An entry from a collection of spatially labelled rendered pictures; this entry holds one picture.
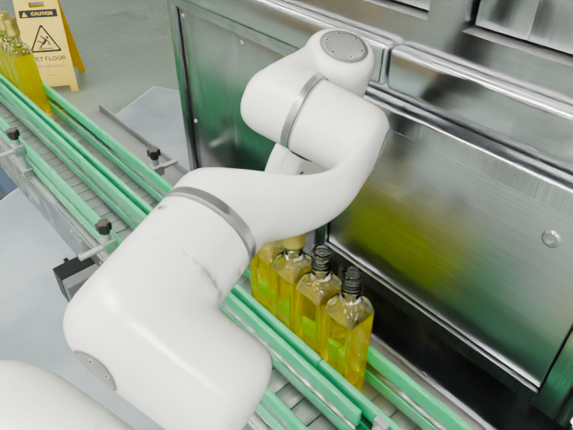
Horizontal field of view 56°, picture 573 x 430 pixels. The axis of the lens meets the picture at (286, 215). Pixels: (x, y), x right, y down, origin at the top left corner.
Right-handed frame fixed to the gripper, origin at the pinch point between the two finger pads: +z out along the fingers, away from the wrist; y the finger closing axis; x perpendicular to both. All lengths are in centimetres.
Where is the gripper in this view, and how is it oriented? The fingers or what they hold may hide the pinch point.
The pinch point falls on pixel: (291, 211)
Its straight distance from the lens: 76.3
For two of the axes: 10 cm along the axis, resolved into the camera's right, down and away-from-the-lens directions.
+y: -7.5, 4.5, -4.9
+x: 6.4, 6.8, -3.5
